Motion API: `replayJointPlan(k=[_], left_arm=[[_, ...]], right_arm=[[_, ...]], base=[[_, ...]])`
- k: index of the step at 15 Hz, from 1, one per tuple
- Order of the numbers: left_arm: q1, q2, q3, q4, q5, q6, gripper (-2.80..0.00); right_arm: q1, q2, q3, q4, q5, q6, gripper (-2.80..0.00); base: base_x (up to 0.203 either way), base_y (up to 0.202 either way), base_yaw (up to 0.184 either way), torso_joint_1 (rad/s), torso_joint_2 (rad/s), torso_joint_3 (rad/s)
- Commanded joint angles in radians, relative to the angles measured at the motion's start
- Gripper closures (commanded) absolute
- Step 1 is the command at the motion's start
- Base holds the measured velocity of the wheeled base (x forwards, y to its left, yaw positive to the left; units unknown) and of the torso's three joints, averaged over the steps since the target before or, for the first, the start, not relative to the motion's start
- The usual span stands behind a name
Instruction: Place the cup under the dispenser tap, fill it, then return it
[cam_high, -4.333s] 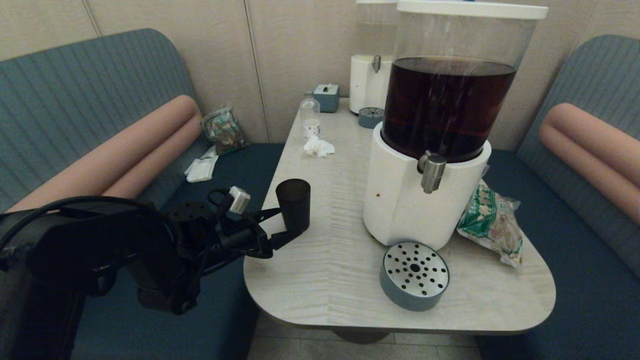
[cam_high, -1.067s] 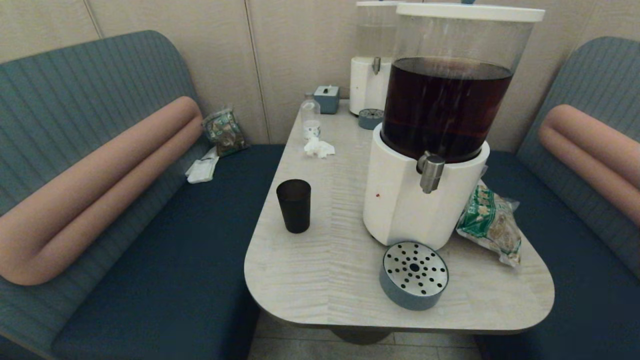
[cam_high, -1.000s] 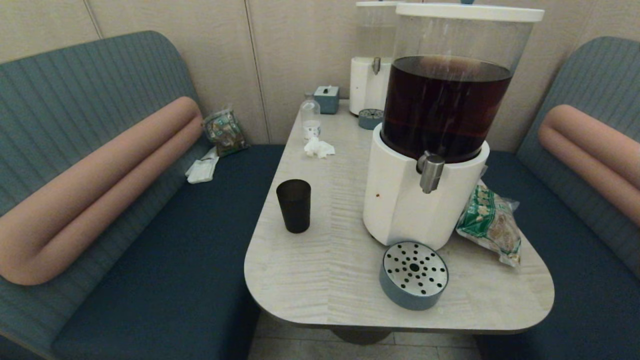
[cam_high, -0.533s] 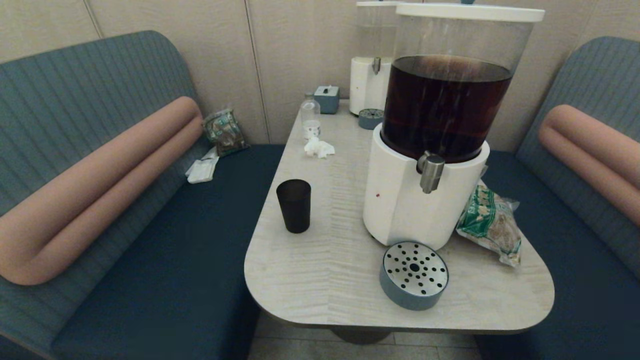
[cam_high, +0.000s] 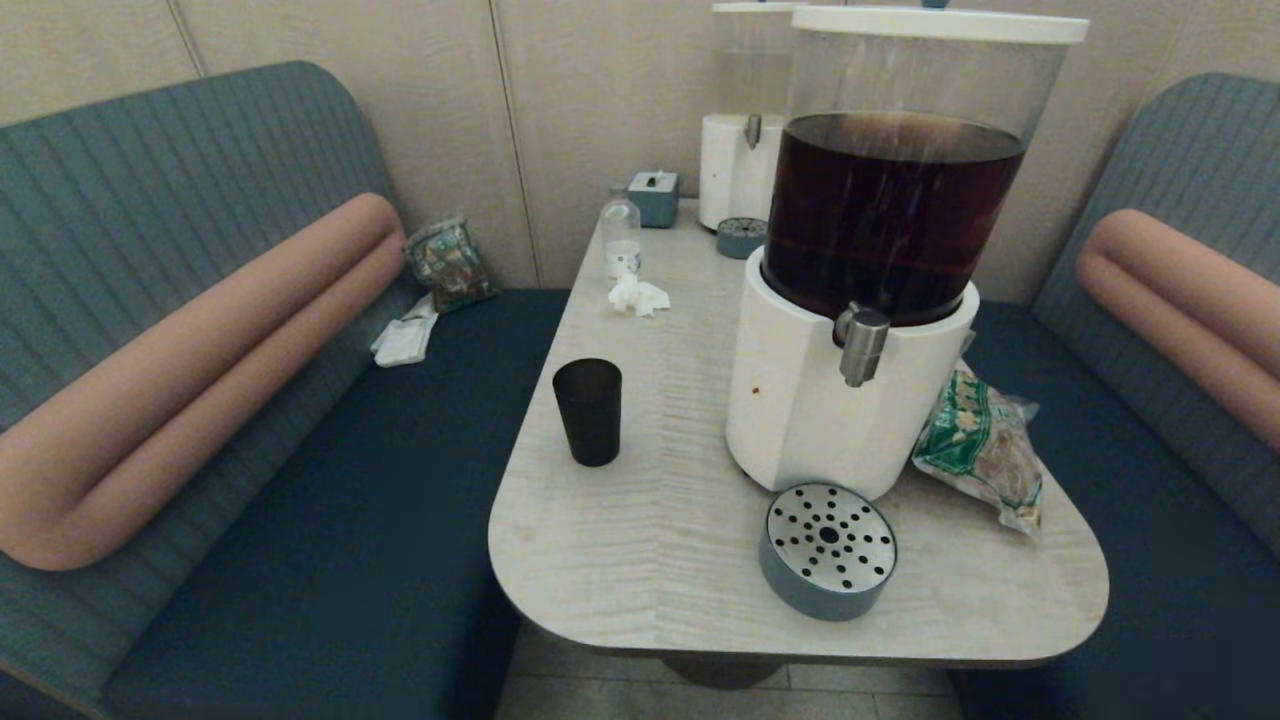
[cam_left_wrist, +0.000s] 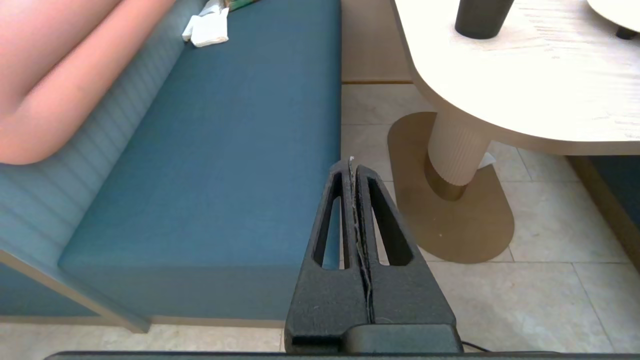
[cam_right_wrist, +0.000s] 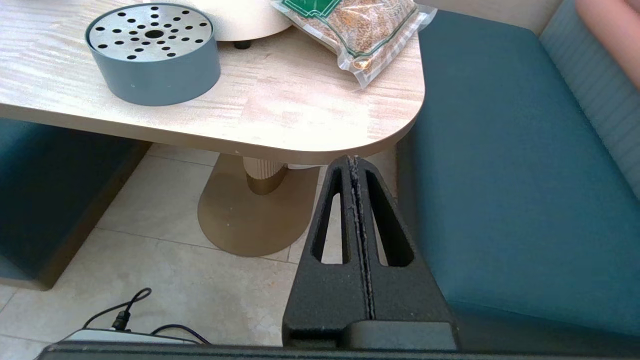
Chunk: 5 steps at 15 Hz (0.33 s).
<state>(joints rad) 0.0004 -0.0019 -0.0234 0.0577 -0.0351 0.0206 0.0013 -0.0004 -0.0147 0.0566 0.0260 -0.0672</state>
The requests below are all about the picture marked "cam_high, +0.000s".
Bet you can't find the black plastic cup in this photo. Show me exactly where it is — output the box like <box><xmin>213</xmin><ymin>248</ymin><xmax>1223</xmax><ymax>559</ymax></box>
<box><xmin>552</xmin><ymin>358</ymin><xmax>623</xmax><ymax>468</ymax></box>

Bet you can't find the silver dispenser tap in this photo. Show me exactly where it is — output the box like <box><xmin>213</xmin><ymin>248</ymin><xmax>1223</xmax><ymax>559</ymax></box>
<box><xmin>833</xmin><ymin>302</ymin><xmax>893</xmax><ymax>389</ymax></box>

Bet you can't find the crumpled white tissue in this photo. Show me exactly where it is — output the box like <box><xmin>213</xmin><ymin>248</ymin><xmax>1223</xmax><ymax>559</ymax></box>
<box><xmin>607</xmin><ymin>273</ymin><xmax>671</xmax><ymax>319</ymax></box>

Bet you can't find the clear plastic bottle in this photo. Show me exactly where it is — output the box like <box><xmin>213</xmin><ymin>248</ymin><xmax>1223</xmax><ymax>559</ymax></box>
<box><xmin>600</xmin><ymin>185</ymin><xmax>642</xmax><ymax>280</ymax></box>

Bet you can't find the small round drip tray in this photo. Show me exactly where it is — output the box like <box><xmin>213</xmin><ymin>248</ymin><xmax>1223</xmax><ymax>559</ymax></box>
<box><xmin>716</xmin><ymin>216</ymin><xmax>769</xmax><ymax>260</ymax></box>

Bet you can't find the blue grey tissue box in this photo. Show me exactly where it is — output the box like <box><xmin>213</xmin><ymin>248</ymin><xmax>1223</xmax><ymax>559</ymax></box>
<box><xmin>627</xmin><ymin>170</ymin><xmax>681</xmax><ymax>229</ymax></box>

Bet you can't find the large dispenser with dark tea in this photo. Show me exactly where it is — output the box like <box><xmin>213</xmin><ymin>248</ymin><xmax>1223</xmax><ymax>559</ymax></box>
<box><xmin>725</xmin><ymin>5</ymin><xmax>1091</xmax><ymax>502</ymax></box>

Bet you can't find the small white drink dispenser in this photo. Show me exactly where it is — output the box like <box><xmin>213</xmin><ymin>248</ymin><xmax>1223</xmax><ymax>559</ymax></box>
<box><xmin>698</xmin><ymin>0</ymin><xmax>796</xmax><ymax>232</ymax></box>

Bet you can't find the brown green snack bag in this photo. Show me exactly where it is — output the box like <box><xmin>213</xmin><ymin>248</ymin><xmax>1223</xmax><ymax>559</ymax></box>
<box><xmin>403</xmin><ymin>215</ymin><xmax>498</xmax><ymax>314</ymax></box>

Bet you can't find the white napkin pack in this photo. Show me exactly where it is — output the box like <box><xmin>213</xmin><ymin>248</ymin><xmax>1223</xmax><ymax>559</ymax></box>
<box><xmin>370</xmin><ymin>293</ymin><xmax>440</xmax><ymax>368</ymax></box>

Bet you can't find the round perforated drip tray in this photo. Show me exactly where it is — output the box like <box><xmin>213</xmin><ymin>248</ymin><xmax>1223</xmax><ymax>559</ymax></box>
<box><xmin>757</xmin><ymin>482</ymin><xmax>899</xmax><ymax>623</ymax></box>

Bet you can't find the green white snack bag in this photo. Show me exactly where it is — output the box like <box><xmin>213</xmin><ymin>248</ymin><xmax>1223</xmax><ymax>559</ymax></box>
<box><xmin>911</xmin><ymin>358</ymin><xmax>1046</xmax><ymax>537</ymax></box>

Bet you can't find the teal bench with long bolster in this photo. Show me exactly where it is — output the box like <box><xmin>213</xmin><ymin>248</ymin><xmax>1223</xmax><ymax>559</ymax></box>
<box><xmin>0</xmin><ymin>61</ymin><xmax>571</xmax><ymax>720</ymax></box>

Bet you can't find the long pink bolster cushion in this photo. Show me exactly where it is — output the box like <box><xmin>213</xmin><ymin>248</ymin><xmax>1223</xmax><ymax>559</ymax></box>
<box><xmin>0</xmin><ymin>193</ymin><xmax>408</xmax><ymax>572</ymax></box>

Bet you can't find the white large dispenser lid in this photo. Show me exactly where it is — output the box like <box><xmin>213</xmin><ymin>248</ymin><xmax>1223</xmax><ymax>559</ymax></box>
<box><xmin>790</xmin><ymin>6</ymin><xmax>1091</xmax><ymax>45</ymax></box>

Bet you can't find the teal bench with short bolster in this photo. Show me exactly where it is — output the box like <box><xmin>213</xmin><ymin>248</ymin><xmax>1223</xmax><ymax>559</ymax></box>
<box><xmin>950</xmin><ymin>72</ymin><xmax>1280</xmax><ymax>720</ymax></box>

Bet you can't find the short pink bolster cushion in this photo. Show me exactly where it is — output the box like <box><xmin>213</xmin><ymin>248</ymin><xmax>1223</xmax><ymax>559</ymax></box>
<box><xmin>1076</xmin><ymin>208</ymin><xmax>1280</xmax><ymax>457</ymax></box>

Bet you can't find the dark table pedestal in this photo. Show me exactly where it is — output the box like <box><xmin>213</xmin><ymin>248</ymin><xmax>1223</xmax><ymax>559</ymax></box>
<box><xmin>662</xmin><ymin>655</ymin><xmax>786</xmax><ymax>690</ymax></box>

